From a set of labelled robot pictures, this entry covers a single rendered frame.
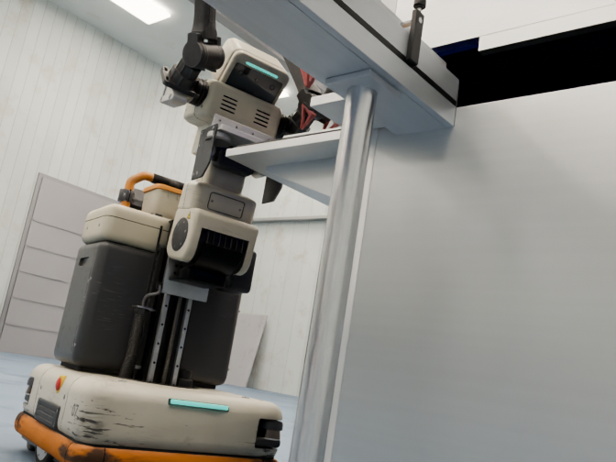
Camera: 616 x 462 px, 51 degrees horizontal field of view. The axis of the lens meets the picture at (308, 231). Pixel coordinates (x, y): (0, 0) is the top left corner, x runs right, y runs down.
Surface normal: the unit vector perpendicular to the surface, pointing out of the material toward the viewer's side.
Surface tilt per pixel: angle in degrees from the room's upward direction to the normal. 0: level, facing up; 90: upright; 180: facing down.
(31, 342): 90
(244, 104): 98
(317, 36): 180
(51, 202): 90
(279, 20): 180
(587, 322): 90
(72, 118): 90
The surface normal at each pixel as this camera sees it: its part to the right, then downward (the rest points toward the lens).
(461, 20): -0.64, -0.27
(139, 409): 0.59, -0.09
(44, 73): 0.77, -0.02
